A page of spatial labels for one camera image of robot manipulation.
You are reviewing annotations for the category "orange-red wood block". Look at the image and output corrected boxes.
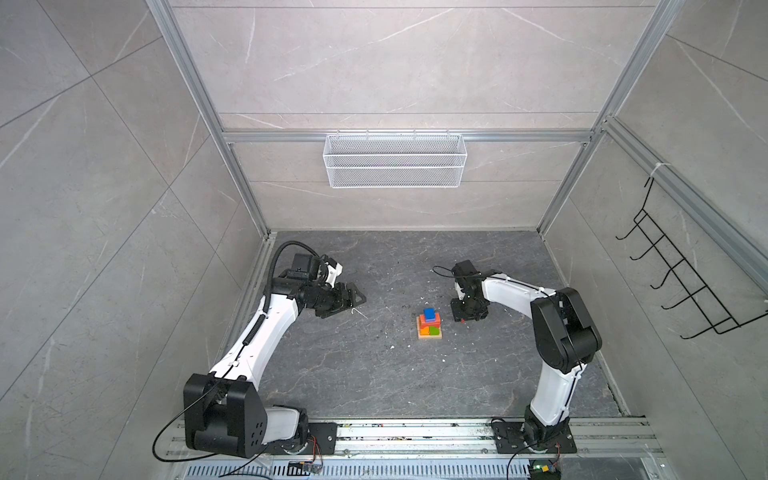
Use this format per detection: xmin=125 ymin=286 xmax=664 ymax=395
xmin=418 ymin=313 xmax=441 ymax=329

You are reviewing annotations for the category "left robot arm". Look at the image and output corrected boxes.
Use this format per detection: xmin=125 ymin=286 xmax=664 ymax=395
xmin=178 ymin=240 xmax=366 ymax=460

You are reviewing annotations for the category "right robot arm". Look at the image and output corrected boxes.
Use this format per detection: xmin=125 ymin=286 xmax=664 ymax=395
xmin=450 ymin=261 xmax=602 ymax=451

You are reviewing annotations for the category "white zip tie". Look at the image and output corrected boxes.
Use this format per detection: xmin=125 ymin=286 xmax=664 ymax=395
xmin=649 ymin=162 xmax=671 ymax=178

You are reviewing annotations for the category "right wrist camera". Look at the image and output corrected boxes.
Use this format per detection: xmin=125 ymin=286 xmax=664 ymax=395
xmin=451 ymin=260 xmax=482 ymax=280

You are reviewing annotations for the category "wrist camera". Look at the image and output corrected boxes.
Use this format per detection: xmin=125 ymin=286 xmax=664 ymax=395
xmin=287 ymin=254 xmax=343 ymax=288
xmin=451 ymin=260 xmax=482 ymax=280

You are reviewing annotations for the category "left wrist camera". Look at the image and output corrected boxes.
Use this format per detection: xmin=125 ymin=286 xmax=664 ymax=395
xmin=287 ymin=254 xmax=343 ymax=288

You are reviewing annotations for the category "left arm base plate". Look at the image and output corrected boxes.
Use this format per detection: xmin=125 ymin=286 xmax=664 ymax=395
xmin=263 ymin=422 xmax=339 ymax=456

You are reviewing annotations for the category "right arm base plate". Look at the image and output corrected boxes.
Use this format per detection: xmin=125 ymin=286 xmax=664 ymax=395
xmin=489 ymin=419 xmax=577 ymax=454

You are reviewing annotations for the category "white wire mesh basket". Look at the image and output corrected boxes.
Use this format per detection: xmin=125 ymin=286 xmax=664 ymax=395
xmin=323 ymin=133 xmax=468 ymax=189

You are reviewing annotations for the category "aluminium front rail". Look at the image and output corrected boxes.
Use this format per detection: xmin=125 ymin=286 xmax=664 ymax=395
xmin=309 ymin=417 xmax=663 ymax=459

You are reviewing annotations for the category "black wire hook rack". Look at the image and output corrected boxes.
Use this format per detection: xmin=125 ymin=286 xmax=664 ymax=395
xmin=615 ymin=178 xmax=767 ymax=340

